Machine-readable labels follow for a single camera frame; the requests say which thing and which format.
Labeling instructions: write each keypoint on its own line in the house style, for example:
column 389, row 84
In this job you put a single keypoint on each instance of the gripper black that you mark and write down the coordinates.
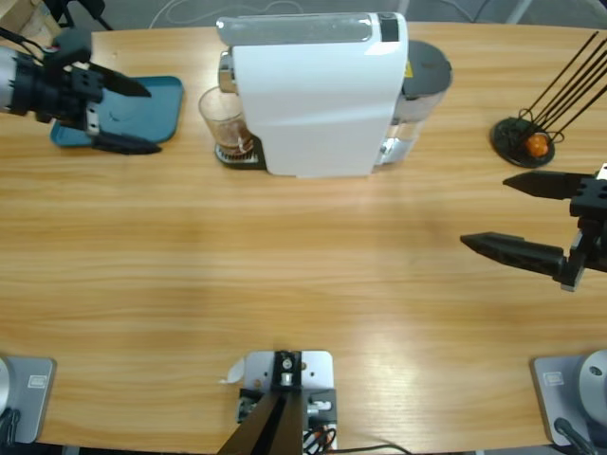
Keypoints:
column 52, row 95
column 593, row 227

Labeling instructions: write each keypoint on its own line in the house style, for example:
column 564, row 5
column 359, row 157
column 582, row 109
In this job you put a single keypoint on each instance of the clear drinking glass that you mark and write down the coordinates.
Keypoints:
column 223, row 128

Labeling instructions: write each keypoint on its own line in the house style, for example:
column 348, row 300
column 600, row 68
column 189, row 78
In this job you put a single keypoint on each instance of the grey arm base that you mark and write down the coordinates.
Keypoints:
column 28, row 403
column 555, row 403

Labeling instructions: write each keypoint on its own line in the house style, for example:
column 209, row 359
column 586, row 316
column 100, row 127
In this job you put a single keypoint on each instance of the orange coffee capsule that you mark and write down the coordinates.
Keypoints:
column 537, row 144

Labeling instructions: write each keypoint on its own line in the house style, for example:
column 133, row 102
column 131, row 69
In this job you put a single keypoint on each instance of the white capsule coffee machine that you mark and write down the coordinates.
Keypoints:
column 322, row 104

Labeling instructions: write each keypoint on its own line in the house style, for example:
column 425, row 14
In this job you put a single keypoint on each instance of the teal plastic tray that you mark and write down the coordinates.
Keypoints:
column 142, row 118

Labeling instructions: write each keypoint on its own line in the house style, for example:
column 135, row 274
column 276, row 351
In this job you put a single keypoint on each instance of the black capsule holder with rods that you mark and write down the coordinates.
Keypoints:
column 514, row 151

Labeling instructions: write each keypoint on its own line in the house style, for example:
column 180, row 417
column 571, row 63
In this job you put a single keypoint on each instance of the white metal leg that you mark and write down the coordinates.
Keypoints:
column 403, row 5
column 519, row 12

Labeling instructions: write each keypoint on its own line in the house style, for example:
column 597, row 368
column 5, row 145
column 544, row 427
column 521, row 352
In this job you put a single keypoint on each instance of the white paper tag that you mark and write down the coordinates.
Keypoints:
column 234, row 372

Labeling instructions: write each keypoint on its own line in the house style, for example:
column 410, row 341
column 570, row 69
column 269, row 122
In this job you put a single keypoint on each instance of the black chair frame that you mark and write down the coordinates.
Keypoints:
column 90, row 8

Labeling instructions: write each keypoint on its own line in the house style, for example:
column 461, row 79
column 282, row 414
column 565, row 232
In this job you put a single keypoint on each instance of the white mount with dark post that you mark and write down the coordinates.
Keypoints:
column 287, row 379

